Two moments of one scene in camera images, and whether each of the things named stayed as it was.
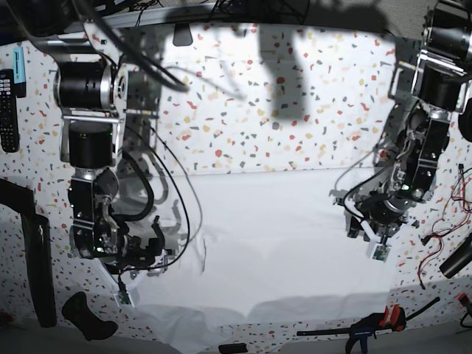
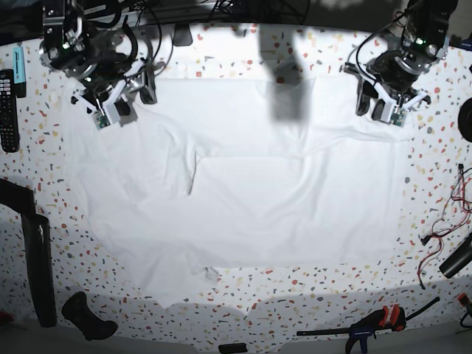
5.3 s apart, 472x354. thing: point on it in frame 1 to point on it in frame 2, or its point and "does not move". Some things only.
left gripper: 152,258 to 114,109
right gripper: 380,219 to 402,97
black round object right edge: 464,122 does not move
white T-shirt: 264,246 to 220,175
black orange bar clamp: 394,318 does not move
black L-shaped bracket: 18,196 does not move
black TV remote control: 9,139 does not move
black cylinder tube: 459,258 does not move
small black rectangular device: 233,348 does not move
